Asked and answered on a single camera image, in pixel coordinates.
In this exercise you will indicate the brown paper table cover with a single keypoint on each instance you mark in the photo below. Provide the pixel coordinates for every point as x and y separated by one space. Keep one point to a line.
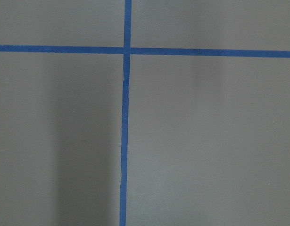
144 112

